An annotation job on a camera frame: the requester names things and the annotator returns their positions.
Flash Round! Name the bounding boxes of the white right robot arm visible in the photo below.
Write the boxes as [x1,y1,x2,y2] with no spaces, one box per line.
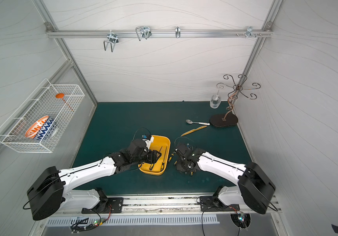
[175,144,276,214]

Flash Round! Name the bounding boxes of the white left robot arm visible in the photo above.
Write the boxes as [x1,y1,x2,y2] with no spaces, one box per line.
[23,138,162,221]

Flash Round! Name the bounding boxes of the yellow plastic storage box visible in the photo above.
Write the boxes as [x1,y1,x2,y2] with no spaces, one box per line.
[139,135,171,176]

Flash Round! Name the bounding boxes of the dark oval stand base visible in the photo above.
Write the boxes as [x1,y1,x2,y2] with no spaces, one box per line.
[209,113,238,128]

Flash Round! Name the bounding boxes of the copper hook stand pole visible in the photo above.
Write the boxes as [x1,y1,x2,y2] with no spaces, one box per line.
[217,74,261,114]

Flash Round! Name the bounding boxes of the white vented strip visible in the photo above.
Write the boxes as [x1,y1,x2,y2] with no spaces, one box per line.
[46,214,220,227]

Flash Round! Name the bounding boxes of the round fan unit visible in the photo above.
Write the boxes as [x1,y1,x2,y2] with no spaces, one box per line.
[231,213,251,229]

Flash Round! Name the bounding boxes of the blue white patterned bowl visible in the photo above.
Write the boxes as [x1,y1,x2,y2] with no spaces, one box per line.
[33,117,56,141]

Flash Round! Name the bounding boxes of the orange spoon in basket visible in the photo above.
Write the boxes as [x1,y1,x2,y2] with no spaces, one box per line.
[55,93,74,112]

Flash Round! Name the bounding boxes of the orange white patterned bowl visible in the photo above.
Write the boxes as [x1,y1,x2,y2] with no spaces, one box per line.
[24,116,50,139]

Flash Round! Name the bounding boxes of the metal double hook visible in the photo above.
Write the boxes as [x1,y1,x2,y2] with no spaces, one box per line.
[104,30,119,52]

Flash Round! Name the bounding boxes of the metal loop hook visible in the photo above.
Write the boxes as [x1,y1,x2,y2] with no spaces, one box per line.
[135,26,152,41]

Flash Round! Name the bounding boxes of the small metal hook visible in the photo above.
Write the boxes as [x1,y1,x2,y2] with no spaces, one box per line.
[175,26,181,38]

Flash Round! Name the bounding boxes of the metal corner hook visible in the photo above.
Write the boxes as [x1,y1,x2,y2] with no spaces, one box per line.
[236,27,262,38]

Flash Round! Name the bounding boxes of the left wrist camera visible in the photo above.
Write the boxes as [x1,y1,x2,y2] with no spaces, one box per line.
[142,135,154,149]

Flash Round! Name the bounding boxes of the spoon with white cartoon handle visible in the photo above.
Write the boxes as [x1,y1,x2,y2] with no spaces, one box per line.
[186,119,210,126]

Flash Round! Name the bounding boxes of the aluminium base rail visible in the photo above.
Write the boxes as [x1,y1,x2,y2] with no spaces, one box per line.
[50,193,282,217]

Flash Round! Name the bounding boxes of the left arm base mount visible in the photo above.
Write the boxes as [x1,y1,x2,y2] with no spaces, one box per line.
[81,188,124,214]

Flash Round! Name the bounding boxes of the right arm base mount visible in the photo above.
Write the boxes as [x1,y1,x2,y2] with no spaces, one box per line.
[196,186,240,212]

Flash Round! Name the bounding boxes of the white wire basket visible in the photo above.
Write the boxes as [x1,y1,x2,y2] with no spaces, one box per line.
[0,79,85,153]

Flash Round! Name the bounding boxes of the aluminium crossbar rail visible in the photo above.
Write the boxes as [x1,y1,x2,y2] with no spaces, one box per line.
[46,28,274,39]

